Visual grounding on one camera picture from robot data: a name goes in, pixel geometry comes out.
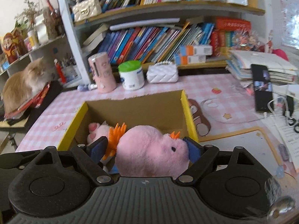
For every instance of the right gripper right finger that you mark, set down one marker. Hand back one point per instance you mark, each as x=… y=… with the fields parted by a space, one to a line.
x=203 y=161

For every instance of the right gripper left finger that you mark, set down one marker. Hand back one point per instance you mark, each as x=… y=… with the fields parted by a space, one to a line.
x=88 y=160

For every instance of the pink plush pig toy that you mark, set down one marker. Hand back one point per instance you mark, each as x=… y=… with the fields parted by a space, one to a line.
x=96 y=131

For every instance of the pink plush chick toy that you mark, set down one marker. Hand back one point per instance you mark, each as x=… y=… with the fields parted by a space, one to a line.
x=143 y=151

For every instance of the yellow cardboard box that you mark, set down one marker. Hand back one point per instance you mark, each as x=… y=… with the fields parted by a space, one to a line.
x=167 y=111

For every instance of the small white tube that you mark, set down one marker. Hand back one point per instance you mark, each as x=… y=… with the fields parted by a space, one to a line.
x=87 y=87

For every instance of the pink cylindrical bottle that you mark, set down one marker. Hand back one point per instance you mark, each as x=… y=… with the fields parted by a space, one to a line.
x=102 y=72

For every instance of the red papers under cat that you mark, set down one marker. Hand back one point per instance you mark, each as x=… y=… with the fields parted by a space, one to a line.
x=34 y=102

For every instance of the white pen holder cup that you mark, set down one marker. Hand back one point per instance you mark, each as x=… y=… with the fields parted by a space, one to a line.
x=71 y=73

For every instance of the black smartphone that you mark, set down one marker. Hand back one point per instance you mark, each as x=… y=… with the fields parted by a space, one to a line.
x=263 y=88

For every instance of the white jar green lid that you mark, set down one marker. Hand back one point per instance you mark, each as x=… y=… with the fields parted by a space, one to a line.
x=131 y=75

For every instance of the white quilted purse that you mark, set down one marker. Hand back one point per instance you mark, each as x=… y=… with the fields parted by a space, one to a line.
x=162 y=72

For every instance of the orange fluffy cat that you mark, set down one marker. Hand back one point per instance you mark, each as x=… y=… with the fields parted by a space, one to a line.
x=25 y=84

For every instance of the orange white medicine boxes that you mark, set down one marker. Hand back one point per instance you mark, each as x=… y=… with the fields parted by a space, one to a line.
x=192 y=54

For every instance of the white cubby shelf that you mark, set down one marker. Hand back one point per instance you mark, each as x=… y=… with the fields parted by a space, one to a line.
x=58 y=48

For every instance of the stack of papers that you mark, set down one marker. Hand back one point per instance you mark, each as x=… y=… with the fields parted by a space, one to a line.
x=281 y=71

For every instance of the row of colourful books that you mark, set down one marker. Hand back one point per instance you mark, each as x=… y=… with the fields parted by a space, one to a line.
x=153 y=43

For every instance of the fortune god figurine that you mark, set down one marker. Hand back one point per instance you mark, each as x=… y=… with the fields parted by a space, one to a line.
x=13 y=45

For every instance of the wooden bookshelf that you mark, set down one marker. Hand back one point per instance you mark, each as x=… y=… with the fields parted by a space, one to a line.
x=178 y=9

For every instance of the cream quilted handbag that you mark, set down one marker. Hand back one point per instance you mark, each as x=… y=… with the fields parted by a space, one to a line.
x=86 y=9

